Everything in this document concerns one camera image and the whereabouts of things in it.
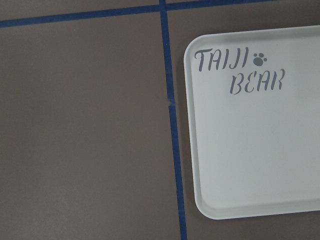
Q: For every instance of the white bear print tray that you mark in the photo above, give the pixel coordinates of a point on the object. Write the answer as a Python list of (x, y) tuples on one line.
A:
[(253, 104)]

